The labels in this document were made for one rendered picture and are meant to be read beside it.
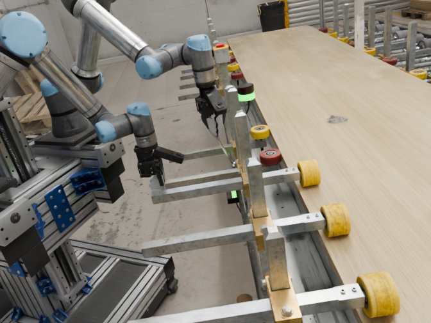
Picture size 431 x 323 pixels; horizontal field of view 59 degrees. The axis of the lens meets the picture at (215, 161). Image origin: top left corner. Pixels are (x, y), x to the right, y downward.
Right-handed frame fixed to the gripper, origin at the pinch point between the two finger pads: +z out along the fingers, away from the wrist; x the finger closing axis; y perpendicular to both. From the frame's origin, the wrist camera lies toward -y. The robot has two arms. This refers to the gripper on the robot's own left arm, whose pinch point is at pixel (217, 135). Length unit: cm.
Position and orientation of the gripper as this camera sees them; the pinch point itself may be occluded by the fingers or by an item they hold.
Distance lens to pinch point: 140.9
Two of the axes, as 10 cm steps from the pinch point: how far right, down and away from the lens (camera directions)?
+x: -9.1, 3.1, -2.8
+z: 1.6, 8.8, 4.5
